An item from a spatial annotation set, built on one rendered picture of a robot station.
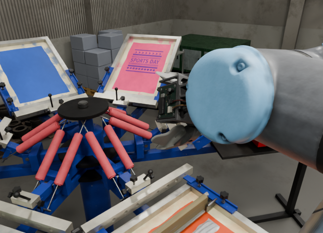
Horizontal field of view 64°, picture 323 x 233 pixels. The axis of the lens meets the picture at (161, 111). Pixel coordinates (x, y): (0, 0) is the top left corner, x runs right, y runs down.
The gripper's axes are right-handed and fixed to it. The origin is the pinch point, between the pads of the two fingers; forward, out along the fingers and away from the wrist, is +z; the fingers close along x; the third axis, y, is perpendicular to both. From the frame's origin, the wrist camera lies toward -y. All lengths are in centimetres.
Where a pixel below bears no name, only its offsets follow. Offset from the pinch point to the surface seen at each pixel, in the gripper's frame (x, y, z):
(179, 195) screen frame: 30, -63, 66
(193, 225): 42, -61, 52
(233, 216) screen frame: 37, -77, 41
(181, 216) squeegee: 36, -50, 49
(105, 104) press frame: -20, -35, 109
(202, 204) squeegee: 32, -64, 50
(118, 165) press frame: 17, -41, 96
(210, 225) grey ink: 41, -67, 47
